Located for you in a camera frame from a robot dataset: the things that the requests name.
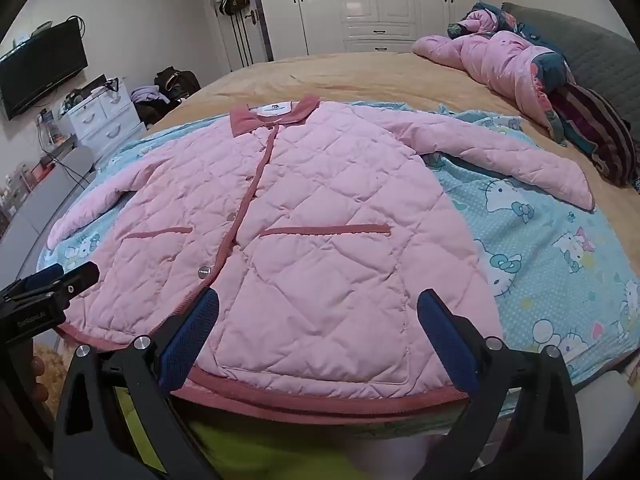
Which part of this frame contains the blue cartoon cat bedsheet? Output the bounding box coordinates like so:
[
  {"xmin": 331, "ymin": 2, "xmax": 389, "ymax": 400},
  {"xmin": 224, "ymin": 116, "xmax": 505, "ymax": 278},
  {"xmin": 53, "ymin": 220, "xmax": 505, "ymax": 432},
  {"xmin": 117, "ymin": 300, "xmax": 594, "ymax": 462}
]
[{"xmin": 37, "ymin": 102, "xmax": 640, "ymax": 436}]

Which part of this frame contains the black backpack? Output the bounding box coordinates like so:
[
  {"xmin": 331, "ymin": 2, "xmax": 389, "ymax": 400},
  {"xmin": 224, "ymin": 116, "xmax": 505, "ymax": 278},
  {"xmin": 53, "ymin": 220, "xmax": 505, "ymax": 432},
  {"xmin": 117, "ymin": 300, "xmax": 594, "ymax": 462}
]
[{"xmin": 154, "ymin": 66, "xmax": 201, "ymax": 102}]

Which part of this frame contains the white wardrobe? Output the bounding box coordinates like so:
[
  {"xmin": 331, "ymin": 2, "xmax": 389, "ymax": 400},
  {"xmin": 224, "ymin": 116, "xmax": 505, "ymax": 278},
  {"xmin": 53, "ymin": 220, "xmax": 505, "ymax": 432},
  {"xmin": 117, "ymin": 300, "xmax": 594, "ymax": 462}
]
[{"xmin": 252, "ymin": 0, "xmax": 481, "ymax": 56}]

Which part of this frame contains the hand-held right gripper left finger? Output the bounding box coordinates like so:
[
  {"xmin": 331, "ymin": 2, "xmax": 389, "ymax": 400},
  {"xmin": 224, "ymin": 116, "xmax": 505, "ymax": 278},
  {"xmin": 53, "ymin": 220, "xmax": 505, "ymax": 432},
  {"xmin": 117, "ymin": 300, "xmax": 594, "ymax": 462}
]
[{"xmin": 52, "ymin": 287, "xmax": 221, "ymax": 480}]

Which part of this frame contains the pink floral quilt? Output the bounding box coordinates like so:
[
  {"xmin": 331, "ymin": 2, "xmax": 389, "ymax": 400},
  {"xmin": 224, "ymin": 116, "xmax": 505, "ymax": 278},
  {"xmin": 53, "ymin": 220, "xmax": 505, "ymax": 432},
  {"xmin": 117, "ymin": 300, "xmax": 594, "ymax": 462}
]
[{"xmin": 411, "ymin": 2, "xmax": 576, "ymax": 143}]

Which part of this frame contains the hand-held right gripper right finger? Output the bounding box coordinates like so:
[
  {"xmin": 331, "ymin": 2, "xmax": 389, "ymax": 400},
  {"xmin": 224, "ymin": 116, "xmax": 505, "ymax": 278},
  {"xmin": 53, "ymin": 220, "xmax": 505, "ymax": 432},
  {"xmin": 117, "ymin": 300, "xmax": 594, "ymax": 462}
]
[{"xmin": 417, "ymin": 288, "xmax": 586, "ymax": 480}]

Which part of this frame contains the white drawer cabinet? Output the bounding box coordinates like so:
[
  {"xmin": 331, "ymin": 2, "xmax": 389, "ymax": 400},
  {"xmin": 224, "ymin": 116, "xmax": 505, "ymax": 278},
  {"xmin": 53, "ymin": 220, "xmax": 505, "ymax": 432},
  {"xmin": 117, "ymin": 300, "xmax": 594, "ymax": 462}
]
[{"xmin": 65, "ymin": 77, "xmax": 148, "ymax": 166}]

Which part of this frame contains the white door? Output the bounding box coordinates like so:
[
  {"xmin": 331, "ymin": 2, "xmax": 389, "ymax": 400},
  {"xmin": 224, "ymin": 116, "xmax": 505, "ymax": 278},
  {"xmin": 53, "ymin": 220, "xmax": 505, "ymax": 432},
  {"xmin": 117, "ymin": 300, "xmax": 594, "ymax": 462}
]
[{"xmin": 207, "ymin": 0, "xmax": 273, "ymax": 73}]

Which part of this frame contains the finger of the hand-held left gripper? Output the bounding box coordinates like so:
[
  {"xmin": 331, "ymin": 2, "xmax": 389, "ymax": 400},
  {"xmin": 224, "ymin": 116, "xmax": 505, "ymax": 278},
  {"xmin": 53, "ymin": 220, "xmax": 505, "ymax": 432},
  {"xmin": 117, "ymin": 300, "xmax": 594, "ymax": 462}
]
[
  {"xmin": 47, "ymin": 261, "xmax": 101, "ymax": 307},
  {"xmin": 0, "ymin": 266, "xmax": 65, "ymax": 301}
]

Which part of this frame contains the dark clothes pile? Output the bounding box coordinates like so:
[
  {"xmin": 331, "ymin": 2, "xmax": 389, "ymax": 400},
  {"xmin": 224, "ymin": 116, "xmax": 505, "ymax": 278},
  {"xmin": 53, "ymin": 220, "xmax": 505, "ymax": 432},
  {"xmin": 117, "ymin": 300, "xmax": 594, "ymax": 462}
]
[{"xmin": 135, "ymin": 96, "xmax": 176, "ymax": 124}]

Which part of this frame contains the purple garment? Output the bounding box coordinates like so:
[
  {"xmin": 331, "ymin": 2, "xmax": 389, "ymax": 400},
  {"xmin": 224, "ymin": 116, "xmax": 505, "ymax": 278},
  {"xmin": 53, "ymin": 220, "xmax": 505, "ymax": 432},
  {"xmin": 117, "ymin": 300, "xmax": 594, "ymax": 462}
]
[{"xmin": 131, "ymin": 85, "xmax": 168, "ymax": 108}]

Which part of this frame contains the grey low cabinet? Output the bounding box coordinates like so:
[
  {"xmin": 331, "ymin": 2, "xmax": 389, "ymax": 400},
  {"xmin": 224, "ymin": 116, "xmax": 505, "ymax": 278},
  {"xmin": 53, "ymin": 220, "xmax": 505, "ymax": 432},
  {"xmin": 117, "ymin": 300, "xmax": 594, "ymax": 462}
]
[{"xmin": 0, "ymin": 147, "xmax": 96, "ymax": 241}]

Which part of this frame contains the tan bed cover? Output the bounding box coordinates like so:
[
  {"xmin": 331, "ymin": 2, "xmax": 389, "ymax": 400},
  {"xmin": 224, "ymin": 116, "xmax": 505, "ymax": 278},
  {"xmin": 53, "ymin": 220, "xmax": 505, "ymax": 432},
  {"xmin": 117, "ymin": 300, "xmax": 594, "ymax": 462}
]
[{"xmin": 150, "ymin": 50, "xmax": 640, "ymax": 241}]

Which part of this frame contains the black wall television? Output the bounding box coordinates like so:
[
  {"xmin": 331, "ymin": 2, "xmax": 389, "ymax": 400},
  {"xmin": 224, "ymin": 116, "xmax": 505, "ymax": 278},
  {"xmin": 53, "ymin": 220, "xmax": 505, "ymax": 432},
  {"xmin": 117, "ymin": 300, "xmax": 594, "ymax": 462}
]
[{"xmin": 0, "ymin": 21, "xmax": 89, "ymax": 121}]

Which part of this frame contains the dark striped pillow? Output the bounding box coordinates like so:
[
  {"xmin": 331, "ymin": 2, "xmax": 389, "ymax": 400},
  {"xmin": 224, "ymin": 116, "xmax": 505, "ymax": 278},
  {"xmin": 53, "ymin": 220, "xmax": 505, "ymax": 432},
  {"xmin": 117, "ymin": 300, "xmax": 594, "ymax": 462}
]
[{"xmin": 547, "ymin": 82, "xmax": 640, "ymax": 188}]

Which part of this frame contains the grey quilted headboard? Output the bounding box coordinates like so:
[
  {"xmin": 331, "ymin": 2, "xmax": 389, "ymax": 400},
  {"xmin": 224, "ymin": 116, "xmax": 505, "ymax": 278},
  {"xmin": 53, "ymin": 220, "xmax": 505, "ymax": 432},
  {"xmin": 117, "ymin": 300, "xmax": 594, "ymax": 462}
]
[{"xmin": 502, "ymin": 2, "xmax": 640, "ymax": 126}]

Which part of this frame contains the brown fluffy toy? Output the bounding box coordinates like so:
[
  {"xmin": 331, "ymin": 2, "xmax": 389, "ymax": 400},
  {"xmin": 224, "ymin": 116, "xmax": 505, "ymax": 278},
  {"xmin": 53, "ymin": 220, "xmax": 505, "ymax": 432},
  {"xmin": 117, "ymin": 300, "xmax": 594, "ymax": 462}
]
[{"xmin": 32, "ymin": 342, "xmax": 68, "ymax": 421}]

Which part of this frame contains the pink quilted jacket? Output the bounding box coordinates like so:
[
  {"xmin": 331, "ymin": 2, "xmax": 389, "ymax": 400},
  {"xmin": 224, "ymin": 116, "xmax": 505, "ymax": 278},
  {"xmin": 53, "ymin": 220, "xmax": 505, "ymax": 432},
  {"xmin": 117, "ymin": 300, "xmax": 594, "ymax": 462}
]
[{"xmin": 47, "ymin": 94, "xmax": 596, "ymax": 413}]

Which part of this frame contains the person's left hand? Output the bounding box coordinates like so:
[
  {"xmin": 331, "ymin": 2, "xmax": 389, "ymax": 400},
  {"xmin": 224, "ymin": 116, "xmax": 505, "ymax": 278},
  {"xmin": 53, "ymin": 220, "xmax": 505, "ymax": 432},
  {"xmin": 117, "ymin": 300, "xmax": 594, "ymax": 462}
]
[{"xmin": 30, "ymin": 354, "xmax": 48, "ymax": 403}]

